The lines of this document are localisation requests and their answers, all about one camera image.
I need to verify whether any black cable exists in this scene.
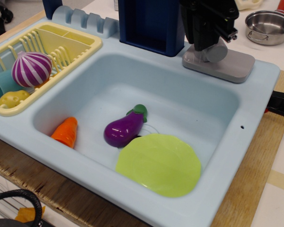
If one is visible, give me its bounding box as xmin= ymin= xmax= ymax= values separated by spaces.
xmin=0 ymin=189 xmax=43 ymax=225

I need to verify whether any lime green plastic plate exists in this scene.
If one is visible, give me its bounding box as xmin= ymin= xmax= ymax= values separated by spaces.
xmin=115 ymin=133 xmax=202 ymax=198

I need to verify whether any orange tape piece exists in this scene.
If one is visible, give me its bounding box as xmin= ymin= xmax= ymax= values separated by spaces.
xmin=15 ymin=208 xmax=36 ymax=223

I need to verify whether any teal plastic cup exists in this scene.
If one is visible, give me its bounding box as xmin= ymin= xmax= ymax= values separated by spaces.
xmin=0 ymin=70 xmax=22 ymax=98

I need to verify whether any black clamp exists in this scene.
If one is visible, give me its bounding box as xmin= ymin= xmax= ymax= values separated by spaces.
xmin=265 ymin=91 xmax=284 ymax=116

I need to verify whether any grey faucet lever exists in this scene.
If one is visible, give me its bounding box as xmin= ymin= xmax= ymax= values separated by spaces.
xmin=202 ymin=38 xmax=228 ymax=63

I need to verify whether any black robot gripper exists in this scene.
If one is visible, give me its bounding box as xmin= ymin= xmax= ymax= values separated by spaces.
xmin=180 ymin=0 xmax=239 ymax=51

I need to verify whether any purple toy eggplant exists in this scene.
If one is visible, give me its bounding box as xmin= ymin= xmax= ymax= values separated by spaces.
xmin=104 ymin=104 xmax=148 ymax=148

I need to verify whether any orange toy carrot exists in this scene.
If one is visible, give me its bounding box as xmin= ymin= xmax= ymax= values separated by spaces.
xmin=51 ymin=117 xmax=78 ymax=148

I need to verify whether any cream plastic toy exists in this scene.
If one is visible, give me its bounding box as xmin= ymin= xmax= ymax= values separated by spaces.
xmin=235 ymin=0 xmax=263 ymax=10

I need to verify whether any grey toy faucet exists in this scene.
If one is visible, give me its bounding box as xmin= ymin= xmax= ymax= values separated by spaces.
xmin=182 ymin=45 xmax=255 ymax=83

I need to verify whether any purple striped toy onion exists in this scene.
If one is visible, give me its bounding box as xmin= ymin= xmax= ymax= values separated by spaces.
xmin=11 ymin=52 xmax=52 ymax=87

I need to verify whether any dark blue post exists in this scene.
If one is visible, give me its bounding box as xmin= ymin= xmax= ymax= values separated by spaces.
xmin=42 ymin=0 xmax=63 ymax=19

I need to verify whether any yellow toy potato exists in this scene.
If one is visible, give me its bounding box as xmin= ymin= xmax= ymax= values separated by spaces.
xmin=0 ymin=90 xmax=30 ymax=108

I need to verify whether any stainless steel pot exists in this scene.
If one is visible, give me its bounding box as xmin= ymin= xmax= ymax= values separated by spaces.
xmin=245 ymin=10 xmax=284 ymax=46

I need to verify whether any yellow dish rack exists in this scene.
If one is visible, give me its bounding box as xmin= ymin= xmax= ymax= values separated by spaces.
xmin=0 ymin=22 xmax=102 ymax=116

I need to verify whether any dark blue plastic box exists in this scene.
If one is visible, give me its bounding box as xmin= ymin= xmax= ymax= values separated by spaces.
xmin=118 ymin=0 xmax=185 ymax=57

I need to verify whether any light blue toy sink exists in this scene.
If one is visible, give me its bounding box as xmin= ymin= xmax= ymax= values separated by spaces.
xmin=0 ymin=5 xmax=281 ymax=227

